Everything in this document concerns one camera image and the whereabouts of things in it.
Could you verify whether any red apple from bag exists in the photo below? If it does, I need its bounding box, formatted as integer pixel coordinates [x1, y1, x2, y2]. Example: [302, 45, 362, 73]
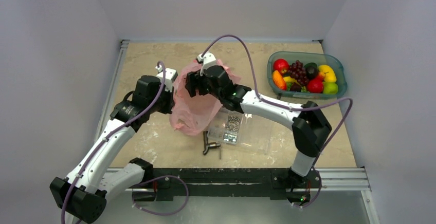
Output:
[273, 59, 289, 75]

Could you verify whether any teal plastic tub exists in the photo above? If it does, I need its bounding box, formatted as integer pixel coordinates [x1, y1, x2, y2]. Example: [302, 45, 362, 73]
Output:
[267, 51, 348, 100]

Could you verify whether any orange red fruit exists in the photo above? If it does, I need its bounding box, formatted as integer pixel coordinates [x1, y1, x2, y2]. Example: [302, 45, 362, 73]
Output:
[272, 70, 287, 90]

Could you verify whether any clear plastic screw box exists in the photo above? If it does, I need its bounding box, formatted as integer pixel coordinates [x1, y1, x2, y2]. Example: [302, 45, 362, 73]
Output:
[205, 108, 273, 154]

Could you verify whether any yellow banana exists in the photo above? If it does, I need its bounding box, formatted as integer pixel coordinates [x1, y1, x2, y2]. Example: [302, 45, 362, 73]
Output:
[283, 76, 298, 84]

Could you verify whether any aluminium frame rail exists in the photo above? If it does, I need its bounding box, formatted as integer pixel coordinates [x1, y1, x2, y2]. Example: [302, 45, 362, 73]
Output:
[96, 42, 369, 210]

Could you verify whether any dark green avocado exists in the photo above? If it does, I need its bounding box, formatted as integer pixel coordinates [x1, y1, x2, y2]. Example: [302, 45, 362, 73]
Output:
[304, 62, 319, 80]

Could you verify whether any purple grapes bunch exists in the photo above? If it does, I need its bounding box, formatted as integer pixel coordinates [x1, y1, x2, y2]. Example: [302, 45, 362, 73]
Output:
[288, 60, 309, 86]

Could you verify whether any black metal tool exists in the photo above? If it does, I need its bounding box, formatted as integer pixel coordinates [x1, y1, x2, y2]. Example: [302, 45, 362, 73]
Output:
[202, 131, 222, 160]

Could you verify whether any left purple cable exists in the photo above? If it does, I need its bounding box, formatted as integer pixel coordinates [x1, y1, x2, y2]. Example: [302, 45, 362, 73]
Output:
[60, 61, 190, 224]

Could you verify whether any red apple in tub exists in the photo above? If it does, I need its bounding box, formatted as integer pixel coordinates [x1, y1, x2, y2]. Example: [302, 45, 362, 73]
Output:
[306, 79, 324, 94]

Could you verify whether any green lime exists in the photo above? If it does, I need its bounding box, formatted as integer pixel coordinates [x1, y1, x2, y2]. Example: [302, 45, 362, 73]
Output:
[322, 82, 339, 95]

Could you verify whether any pink plastic bag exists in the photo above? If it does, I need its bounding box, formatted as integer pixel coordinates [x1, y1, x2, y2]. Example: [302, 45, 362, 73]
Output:
[169, 61, 222, 136]

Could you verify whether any dark red fig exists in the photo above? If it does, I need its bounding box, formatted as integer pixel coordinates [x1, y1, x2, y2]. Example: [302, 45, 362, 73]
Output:
[289, 83, 302, 92]

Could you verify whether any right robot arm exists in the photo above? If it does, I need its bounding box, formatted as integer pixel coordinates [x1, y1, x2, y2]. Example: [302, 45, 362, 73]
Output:
[185, 65, 332, 186]

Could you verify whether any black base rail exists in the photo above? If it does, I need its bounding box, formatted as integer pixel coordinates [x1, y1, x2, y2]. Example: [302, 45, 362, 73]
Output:
[128, 168, 321, 204]

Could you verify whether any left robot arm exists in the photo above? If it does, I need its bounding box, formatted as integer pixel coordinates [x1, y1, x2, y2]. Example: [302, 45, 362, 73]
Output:
[50, 73, 177, 223]

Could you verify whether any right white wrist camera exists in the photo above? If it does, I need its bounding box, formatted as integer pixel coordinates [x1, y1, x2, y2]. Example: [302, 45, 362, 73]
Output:
[196, 51, 217, 76]

